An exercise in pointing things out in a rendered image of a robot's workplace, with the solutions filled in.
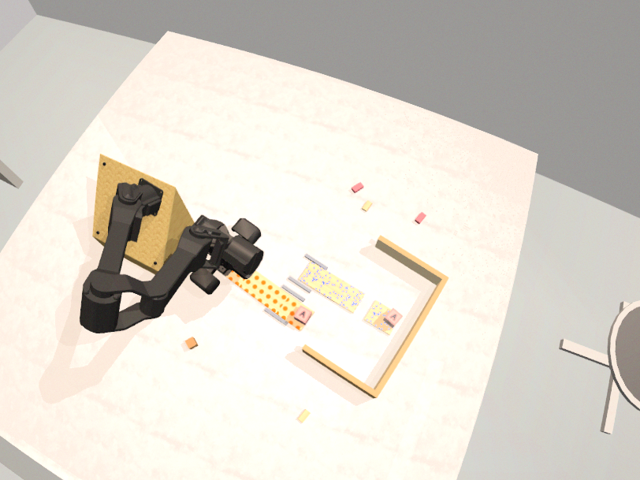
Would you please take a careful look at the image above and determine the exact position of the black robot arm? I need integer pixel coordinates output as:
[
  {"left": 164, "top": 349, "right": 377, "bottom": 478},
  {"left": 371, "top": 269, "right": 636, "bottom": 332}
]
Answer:
[{"left": 80, "top": 177, "right": 264, "bottom": 334}]

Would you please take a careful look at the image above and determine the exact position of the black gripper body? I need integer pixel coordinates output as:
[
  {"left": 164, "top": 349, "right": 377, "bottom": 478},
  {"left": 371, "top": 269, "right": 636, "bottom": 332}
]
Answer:
[{"left": 190, "top": 218, "right": 261, "bottom": 295}]

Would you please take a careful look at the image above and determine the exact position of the white strip with yellow dots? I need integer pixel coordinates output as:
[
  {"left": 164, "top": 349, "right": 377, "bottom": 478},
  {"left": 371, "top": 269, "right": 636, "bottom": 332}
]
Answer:
[{"left": 227, "top": 270, "right": 314, "bottom": 330}]

